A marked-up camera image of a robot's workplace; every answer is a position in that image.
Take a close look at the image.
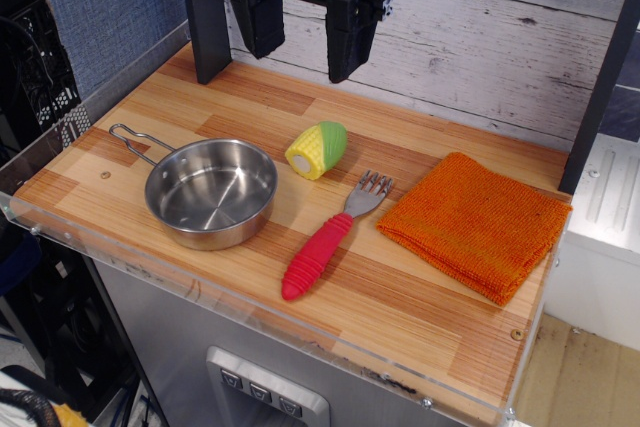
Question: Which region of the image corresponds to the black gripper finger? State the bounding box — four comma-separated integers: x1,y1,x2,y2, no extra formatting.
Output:
325,0,378,83
230,0,285,59

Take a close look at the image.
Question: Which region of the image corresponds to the red handled grey fork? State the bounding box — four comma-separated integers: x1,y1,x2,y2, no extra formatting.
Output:
281,171,394,301

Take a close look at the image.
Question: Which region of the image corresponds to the orange knitted cloth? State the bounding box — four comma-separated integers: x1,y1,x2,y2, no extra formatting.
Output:
376,152,572,306

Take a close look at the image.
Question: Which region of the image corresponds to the yellow green toy corn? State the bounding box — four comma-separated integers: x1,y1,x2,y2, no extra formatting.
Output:
285,121,348,180

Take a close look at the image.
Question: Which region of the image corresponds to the black equipment rack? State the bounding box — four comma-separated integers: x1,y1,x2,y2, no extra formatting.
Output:
1,0,80,162

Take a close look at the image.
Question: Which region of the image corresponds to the white side counter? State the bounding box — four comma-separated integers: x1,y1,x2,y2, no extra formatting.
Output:
545,134,639,350

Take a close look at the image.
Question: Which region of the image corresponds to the silver toy cabinet front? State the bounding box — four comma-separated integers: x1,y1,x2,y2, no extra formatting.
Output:
92,261,474,427

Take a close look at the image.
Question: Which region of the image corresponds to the dark left frame post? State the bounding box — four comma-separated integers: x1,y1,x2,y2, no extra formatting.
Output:
185,0,232,85

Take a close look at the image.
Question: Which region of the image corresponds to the dark frame post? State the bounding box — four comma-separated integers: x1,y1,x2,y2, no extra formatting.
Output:
558,0,639,195
185,0,232,85

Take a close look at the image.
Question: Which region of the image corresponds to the steel pot with handle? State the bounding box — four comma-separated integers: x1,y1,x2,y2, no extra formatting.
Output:
109,123,278,251

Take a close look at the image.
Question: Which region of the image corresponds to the dark right frame post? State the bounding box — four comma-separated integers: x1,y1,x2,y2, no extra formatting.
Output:
558,0,639,195

